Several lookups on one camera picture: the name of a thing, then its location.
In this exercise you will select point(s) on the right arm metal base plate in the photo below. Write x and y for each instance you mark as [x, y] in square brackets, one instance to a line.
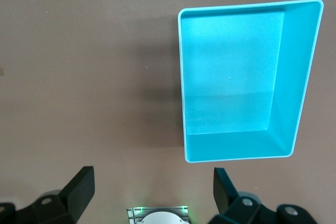
[134, 214]

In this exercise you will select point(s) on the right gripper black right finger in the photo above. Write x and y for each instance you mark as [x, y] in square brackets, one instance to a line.
[225, 195]

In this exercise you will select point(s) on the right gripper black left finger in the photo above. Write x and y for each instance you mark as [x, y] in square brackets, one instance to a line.
[76, 190]

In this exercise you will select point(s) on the turquoise plastic bin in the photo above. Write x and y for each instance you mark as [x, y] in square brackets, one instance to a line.
[231, 77]

